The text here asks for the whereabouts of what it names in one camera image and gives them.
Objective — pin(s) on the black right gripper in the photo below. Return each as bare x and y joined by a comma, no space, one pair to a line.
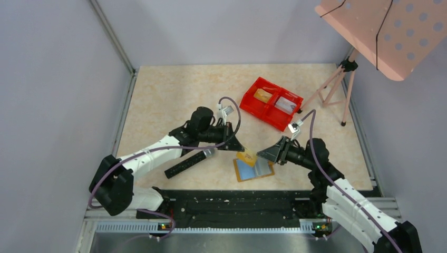
284,149

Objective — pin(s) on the pink perforated music stand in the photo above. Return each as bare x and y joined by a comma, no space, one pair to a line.
395,36

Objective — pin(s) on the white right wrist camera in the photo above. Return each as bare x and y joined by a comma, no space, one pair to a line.
294,128

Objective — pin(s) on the white card in bin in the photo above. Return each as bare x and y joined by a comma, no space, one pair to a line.
285,105

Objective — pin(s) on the yellow leather card holder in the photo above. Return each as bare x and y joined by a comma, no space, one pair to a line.
244,172

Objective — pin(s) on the black microphone silver head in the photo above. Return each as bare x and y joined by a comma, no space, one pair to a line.
189,162

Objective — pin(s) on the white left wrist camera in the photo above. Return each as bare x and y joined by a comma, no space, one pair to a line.
223,112

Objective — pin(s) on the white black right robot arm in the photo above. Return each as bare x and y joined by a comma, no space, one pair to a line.
333,196

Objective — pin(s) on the red two-compartment plastic bin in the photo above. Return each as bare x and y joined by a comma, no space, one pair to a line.
267,112

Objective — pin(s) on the grey slotted cable duct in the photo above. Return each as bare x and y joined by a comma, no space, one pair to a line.
155,227

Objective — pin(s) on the orange card in bin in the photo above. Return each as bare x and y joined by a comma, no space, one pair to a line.
262,95

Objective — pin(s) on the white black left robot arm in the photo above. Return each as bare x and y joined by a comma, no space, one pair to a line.
113,183

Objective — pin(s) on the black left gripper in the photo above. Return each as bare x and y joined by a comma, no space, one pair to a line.
227,134

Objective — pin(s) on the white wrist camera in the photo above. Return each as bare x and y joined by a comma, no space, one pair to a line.
223,112
294,128

